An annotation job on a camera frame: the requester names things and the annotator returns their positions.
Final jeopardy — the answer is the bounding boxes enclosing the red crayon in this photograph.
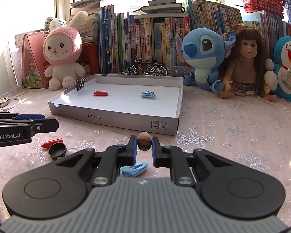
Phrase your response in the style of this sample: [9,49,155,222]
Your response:
[41,138,63,149]
[92,91,109,97]

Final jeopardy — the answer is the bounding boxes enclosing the pink hooded bunny plush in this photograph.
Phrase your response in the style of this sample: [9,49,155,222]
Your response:
[42,10,88,90]

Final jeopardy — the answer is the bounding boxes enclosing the white cardboard box tray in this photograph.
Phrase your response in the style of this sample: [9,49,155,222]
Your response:
[48,74,183,136]

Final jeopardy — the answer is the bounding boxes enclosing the black binder clip on tray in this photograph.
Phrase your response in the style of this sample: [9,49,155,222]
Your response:
[73,76,85,90]

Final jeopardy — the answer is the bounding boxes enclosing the pink snowflake tablecloth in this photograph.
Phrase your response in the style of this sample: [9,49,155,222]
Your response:
[0,87,291,225]

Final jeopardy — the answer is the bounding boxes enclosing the red plastic basket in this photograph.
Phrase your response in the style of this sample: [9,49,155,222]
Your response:
[242,0,285,18]

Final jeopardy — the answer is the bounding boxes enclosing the row of books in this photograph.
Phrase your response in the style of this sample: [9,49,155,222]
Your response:
[69,0,291,75]

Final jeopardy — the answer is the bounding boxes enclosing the blue Doraemon plush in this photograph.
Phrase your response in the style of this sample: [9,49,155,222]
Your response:
[264,36,291,104]

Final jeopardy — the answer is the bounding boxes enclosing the black miniature bicycle model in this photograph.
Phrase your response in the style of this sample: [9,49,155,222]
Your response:
[121,56,169,76]

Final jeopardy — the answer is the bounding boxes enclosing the light blue hair clip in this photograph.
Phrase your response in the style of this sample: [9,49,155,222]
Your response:
[120,162,149,177]
[141,90,156,99]

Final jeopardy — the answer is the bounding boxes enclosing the blue Stitch plush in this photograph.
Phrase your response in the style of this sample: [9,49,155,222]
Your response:
[176,28,236,94]

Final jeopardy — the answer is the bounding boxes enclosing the clear plastic dome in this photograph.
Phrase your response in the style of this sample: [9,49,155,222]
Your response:
[65,148,79,157]

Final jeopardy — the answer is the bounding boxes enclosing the brown haired baby doll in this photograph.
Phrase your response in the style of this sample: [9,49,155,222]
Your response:
[220,24,276,102]

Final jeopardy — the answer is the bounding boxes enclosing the brown acorn nut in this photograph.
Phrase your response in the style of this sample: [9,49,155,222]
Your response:
[137,131,152,151]

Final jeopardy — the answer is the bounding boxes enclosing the red storage box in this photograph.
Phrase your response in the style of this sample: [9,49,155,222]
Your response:
[77,43,99,75]

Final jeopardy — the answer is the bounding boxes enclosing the pink triangular house box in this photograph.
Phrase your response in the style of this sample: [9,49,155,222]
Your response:
[15,30,50,90]

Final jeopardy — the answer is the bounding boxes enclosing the black round cap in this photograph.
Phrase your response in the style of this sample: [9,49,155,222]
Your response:
[48,142,67,160]

